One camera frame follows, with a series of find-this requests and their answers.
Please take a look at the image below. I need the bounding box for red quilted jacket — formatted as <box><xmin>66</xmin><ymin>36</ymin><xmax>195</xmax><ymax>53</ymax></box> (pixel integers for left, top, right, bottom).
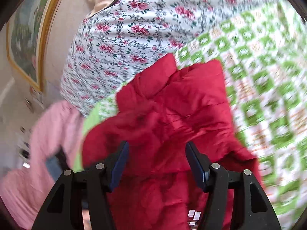
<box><xmin>82</xmin><ymin>53</ymin><xmax>263</xmax><ymax>230</ymax></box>

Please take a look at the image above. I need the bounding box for gold framed wall picture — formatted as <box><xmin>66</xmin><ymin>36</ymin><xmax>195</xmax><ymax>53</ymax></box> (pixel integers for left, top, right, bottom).
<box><xmin>6</xmin><ymin>0</ymin><xmax>70</xmax><ymax>93</ymax></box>

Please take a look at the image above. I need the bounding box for floral quilt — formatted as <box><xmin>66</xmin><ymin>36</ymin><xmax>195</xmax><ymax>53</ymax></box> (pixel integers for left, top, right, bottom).
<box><xmin>60</xmin><ymin>0</ymin><xmax>295</xmax><ymax>118</ymax></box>

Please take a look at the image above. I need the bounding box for green patterned bed sheet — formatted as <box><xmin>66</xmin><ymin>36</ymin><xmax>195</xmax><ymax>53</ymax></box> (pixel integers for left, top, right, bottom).
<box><xmin>72</xmin><ymin>2</ymin><xmax>307</xmax><ymax>221</ymax></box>

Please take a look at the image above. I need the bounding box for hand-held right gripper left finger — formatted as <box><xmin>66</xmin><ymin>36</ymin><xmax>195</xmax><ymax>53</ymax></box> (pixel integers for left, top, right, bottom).
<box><xmin>31</xmin><ymin>141</ymin><xmax>130</xmax><ymax>230</ymax></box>

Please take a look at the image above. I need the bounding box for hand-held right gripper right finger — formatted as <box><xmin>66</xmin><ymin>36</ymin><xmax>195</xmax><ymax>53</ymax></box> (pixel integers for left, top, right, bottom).
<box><xmin>185</xmin><ymin>141</ymin><xmax>282</xmax><ymax>230</ymax></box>

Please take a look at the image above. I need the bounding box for pink quilt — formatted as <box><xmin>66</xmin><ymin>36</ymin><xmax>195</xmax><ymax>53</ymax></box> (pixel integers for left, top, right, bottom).
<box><xmin>0</xmin><ymin>100</ymin><xmax>84</xmax><ymax>230</ymax></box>

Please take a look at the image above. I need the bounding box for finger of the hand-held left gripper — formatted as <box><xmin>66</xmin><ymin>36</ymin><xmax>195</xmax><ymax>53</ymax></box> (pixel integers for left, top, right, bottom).
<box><xmin>45</xmin><ymin>147</ymin><xmax>71</xmax><ymax>186</ymax></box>

